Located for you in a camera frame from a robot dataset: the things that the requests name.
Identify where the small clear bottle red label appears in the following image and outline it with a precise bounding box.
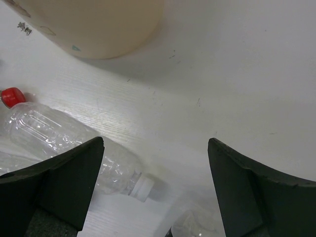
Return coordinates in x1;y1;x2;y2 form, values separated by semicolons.
0;87;26;109

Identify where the small bottle black label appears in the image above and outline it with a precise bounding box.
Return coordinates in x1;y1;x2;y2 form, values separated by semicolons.
165;210;224;237

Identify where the beige cartoon bin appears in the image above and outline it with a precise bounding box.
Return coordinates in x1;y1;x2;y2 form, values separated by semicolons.
4;0;164;59

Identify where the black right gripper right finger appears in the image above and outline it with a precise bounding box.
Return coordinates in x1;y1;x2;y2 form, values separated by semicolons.
208;138;316;237

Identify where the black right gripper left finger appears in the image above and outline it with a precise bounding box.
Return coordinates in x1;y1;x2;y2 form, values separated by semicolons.
0;137;104;237

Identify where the clear bottle unlabelled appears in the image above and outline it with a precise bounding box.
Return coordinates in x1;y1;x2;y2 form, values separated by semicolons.
3;100;156;203
0;142;41;175

